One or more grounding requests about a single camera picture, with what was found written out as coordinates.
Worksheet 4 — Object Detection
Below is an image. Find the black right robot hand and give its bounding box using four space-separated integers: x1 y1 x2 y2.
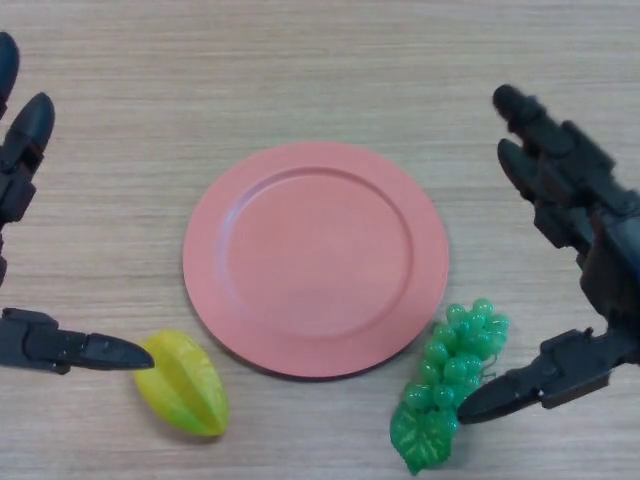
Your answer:
457 83 640 426

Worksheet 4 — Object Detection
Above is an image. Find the pink round plate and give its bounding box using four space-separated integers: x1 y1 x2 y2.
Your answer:
181 141 450 382

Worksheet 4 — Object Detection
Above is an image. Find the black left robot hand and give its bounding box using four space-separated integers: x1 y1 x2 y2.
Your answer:
0 32 155 376

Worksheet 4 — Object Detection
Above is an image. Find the yellow green starfruit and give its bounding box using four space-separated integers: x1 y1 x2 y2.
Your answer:
132 328 231 439

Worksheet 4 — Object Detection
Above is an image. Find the green plastic grape bunch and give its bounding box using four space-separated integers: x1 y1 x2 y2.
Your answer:
389 297 511 476

